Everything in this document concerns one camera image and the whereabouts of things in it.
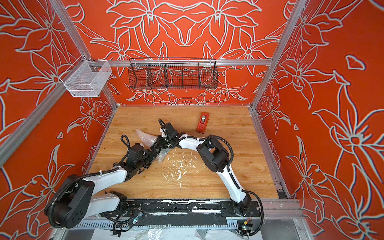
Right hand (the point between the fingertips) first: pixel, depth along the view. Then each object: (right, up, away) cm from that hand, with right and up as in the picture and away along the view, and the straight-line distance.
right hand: (154, 141), depth 92 cm
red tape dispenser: (+32, +12, +11) cm, 36 cm away
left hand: (+4, -6, -3) cm, 8 cm away
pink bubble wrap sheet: (-3, +1, -1) cm, 3 cm away
